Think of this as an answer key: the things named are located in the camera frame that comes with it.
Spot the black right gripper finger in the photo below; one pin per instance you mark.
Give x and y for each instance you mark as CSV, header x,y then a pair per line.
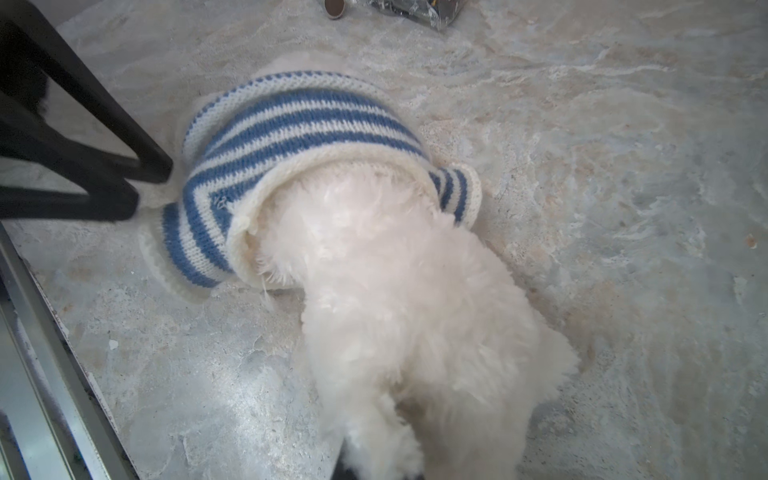
x,y
341,470

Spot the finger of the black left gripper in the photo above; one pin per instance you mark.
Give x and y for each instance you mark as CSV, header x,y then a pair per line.
x,y
44,46
44,175

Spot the white fluffy teddy bear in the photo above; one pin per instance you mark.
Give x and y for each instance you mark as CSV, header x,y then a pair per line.
x,y
427,356

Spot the blue white striped knit sweater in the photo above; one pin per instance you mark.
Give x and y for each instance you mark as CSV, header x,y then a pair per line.
x,y
244,144

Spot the small silver metal cylinder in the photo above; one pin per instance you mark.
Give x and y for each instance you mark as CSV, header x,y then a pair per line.
x,y
334,9

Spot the bag of colourful small parts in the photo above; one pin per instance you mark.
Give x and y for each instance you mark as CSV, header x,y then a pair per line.
x,y
438,14

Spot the aluminium front mounting rail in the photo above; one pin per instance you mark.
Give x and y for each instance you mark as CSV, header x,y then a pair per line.
x,y
53,425

